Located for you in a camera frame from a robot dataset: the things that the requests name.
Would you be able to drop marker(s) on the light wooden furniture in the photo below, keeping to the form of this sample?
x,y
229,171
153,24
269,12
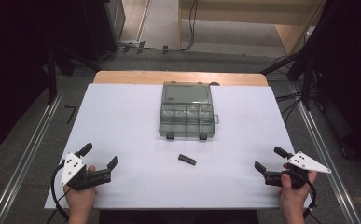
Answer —
x,y
231,17

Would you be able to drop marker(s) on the white table board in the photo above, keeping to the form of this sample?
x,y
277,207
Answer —
x,y
131,155

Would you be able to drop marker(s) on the black metal stand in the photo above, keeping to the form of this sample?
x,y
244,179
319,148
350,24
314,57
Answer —
x,y
52,81
307,84

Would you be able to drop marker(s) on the person's left hand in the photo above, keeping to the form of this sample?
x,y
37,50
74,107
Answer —
x,y
80,200

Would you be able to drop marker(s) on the dark cabinet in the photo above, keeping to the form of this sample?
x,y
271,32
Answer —
x,y
106,25

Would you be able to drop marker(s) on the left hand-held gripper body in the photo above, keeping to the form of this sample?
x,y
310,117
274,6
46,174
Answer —
x,y
72,168

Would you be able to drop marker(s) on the aluminium floor rail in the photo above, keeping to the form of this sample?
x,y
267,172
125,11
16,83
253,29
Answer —
x,y
340,190
29,155

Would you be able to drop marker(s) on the small black rectangular block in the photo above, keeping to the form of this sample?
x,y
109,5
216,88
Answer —
x,y
187,159

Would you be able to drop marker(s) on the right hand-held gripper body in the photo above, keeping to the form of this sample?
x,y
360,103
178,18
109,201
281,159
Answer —
x,y
307,162

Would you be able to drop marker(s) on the clear plastic compartment box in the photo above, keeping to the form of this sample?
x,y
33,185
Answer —
x,y
187,116

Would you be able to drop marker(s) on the small dark object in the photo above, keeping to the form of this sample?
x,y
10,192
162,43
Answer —
x,y
214,83

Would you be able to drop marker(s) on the person's right hand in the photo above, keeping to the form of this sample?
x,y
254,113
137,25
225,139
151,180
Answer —
x,y
293,197

